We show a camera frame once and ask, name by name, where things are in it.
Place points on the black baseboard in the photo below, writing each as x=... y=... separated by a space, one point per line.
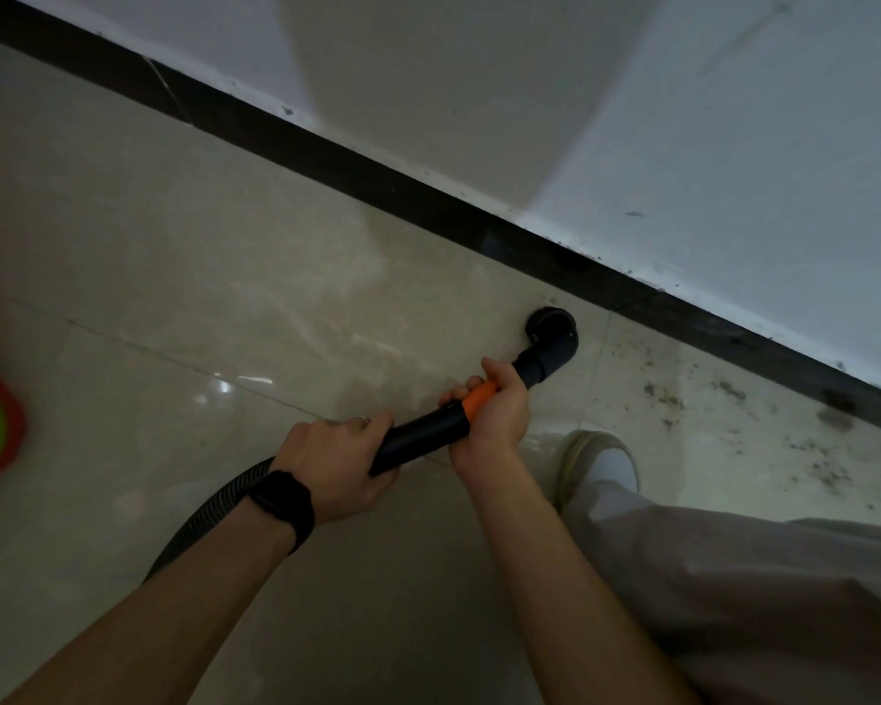
x=426 y=201

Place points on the grey trouser leg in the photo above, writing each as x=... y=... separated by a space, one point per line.
x=749 y=594

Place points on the person's right forearm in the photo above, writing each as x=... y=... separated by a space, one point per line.
x=558 y=587

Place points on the person's left forearm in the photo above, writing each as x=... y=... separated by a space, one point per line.
x=169 y=616

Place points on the person's right hand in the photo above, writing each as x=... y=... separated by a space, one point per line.
x=501 y=418

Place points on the person's left hand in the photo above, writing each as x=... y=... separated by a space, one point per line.
x=330 y=462

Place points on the person's right thumb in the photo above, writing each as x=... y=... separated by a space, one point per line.
x=501 y=378

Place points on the person's left thumb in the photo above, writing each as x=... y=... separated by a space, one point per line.
x=378 y=488

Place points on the white shoe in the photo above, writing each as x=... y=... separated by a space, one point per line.
x=606 y=462

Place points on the black smartwatch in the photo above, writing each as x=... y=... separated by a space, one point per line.
x=285 y=502

